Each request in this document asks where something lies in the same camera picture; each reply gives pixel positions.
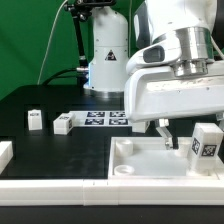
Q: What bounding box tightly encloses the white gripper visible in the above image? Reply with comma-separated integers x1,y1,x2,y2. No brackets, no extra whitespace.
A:
124,61,224,149

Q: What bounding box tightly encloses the white square table top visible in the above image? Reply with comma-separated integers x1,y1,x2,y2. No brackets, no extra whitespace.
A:
108,137,219,180

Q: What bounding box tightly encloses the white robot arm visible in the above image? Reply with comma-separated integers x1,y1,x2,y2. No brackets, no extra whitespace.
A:
85,0,224,122

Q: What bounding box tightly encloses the white marker sheet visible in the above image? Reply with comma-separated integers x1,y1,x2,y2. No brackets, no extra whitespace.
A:
74,111,130,127

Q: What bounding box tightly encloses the white left fence piece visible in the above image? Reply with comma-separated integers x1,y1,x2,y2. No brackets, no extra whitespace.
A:
0,141,13,174

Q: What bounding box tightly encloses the white front fence wall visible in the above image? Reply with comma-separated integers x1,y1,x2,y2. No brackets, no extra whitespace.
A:
0,180,224,206

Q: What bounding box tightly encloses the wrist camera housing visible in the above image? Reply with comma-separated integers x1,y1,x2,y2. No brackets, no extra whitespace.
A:
126,41,181,75

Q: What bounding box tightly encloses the black cable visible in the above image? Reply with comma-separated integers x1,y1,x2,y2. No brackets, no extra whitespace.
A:
41,68,88,86

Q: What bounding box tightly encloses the white cable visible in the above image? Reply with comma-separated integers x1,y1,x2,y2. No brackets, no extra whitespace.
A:
37,0,69,86

